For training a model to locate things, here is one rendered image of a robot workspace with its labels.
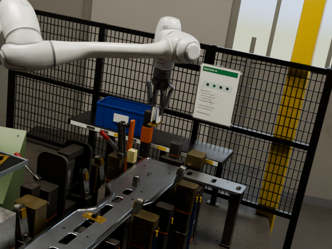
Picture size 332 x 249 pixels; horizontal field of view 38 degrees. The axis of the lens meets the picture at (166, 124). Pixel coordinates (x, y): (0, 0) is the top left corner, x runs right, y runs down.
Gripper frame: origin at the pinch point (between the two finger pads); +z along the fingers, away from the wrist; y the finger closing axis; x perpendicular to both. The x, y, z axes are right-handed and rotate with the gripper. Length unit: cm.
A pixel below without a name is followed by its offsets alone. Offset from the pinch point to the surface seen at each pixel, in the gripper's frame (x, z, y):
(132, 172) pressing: -1.2, 29.2, -7.0
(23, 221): -70, 24, -13
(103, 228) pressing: -50, 29, 6
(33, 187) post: -56, 19, -20
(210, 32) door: 218, -14, -47
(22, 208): -70, 20, -14
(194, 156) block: 24.2, 23.3, 13.1
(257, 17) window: 230, -32, -12
